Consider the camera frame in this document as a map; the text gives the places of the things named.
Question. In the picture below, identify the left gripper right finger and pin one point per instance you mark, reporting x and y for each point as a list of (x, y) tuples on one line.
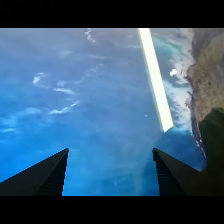
[(176, 180)]

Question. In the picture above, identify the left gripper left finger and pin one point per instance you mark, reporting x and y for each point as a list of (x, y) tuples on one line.
[(40, 180)]

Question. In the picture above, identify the dark green pants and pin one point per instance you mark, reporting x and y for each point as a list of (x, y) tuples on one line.
[(215, 140)]

